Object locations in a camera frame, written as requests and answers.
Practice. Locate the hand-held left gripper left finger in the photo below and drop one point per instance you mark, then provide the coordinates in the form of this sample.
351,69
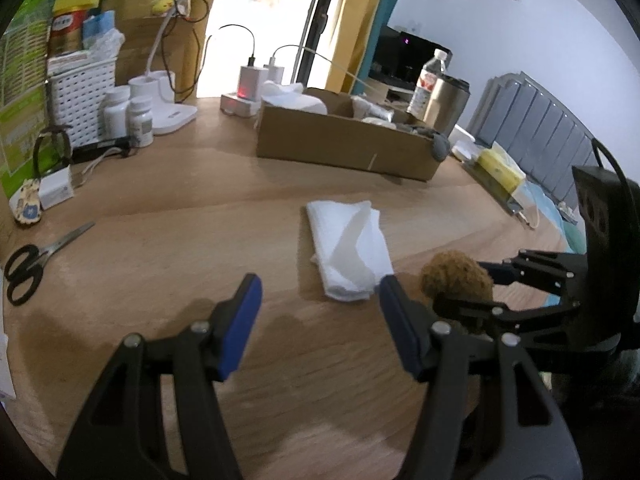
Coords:
240,325

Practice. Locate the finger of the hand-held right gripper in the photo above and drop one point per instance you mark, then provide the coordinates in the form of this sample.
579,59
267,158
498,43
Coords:
465,307
500,272

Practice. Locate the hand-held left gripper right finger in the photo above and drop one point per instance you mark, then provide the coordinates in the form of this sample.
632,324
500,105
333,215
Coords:
400,325

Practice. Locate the brown fuzzy ball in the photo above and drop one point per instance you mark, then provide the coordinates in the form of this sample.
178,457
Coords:
450,275

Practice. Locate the white paper towel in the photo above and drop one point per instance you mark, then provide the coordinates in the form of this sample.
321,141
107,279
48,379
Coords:
345,245

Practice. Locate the grey cloth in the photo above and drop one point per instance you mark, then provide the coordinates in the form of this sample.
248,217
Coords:
440,147

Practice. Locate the blue bedding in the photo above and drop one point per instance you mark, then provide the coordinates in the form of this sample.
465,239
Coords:
555,210

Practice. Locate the yellow tissue pack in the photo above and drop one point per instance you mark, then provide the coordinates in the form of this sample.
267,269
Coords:
500,170

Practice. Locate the steel tumbler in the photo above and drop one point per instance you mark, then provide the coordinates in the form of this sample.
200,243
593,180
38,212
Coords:
447,107

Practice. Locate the clear water bottle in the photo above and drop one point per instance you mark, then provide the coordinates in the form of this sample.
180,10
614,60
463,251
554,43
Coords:
427,85

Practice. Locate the clear plastic bag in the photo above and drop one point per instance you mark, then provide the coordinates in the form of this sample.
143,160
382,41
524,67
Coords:
370,106

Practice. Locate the white cabinet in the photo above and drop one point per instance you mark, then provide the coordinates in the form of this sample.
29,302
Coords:
387,91

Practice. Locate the white desk lamp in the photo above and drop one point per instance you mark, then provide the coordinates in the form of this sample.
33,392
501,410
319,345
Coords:
170,117

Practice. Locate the white charging dock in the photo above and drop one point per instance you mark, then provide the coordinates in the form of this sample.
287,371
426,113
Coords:
240,106

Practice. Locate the black scissors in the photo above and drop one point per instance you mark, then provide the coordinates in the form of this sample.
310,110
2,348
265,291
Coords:
25,270

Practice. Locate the black flashlight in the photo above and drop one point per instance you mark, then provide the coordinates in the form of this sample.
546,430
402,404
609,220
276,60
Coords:
100,147

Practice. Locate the small white box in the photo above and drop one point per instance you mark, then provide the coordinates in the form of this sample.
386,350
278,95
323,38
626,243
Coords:
56,190

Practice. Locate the black monitor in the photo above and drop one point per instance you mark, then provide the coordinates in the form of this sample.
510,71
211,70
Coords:
405,55

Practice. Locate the white paper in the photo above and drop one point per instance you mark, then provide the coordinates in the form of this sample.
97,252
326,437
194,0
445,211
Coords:
6,370

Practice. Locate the white charger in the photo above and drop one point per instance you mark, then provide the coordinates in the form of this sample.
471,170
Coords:
251,82
275,74

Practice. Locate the yellow blue toy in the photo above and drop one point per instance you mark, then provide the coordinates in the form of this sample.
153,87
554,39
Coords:
27,202

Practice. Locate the white plastic basket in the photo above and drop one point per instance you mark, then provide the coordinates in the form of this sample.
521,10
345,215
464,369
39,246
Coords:
80,100

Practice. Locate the teal curtain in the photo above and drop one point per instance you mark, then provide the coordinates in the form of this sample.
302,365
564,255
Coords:
390,5

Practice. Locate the green printed bag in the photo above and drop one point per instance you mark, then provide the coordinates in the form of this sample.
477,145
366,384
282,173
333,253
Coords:
22,85

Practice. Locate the blue packet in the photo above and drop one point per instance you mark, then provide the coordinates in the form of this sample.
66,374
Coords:
100,30

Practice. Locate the red yellow can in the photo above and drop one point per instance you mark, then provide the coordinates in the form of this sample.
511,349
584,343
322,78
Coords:
70,30

